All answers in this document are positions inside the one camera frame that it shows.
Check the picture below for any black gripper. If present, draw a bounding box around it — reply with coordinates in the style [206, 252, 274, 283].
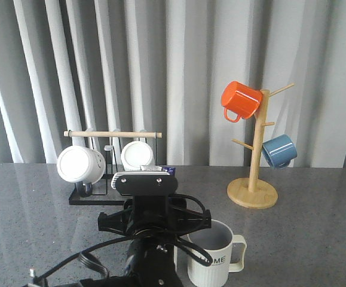
[97, 171, 212, 236]

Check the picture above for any Pascual whole milk carton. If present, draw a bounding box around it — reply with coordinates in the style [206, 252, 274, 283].
[140, 165, 176, 176]

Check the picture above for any white HOME mug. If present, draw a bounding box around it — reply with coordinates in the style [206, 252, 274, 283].
[187, 219, 247, 286]

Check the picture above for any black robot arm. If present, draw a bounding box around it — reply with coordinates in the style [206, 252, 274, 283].
[77, 171, 213, 286]

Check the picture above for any black metal mug rack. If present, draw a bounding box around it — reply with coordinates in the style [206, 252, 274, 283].
[63, 130, 163, 206]

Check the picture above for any white ribbed mug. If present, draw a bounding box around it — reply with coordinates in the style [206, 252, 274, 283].
[121, 141, 154, 171]

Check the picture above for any white smiley mug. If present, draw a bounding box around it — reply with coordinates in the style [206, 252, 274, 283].
[57, 146, 106, 184]

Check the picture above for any wooden mug tree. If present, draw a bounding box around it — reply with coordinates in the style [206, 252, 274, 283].
[227, 83, 294, 209]

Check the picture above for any blue enamel mug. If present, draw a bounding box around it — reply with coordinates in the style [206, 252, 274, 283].
[262, 135, 298, 169]

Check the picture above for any orange enamel mug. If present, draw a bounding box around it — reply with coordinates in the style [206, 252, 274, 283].
[221, 81, 263, 123]

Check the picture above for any grey pleated curtain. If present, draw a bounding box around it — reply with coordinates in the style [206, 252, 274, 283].
[0, 1, 346, 168]

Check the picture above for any black cable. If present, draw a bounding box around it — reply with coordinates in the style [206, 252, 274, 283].
[29, 194, 213, 287]

